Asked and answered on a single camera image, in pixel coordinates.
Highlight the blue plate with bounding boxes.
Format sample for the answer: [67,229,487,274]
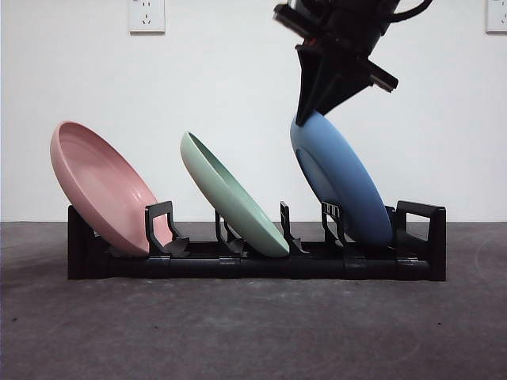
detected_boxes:
[289,110,394,245]

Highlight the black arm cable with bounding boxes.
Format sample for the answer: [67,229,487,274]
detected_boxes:
[390,0,433,21]

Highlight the white wall socket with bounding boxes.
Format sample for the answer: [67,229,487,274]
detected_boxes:
[486,0,507,34]
[128,0,166,34]

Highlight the pink plate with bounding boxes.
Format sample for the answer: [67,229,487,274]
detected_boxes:
[50,120,159,257]

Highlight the black plate rack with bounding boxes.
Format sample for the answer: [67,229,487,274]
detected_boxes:
[67,199,448,282]

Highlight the green plate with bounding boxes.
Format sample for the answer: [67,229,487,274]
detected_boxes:
[180,131,291,257]

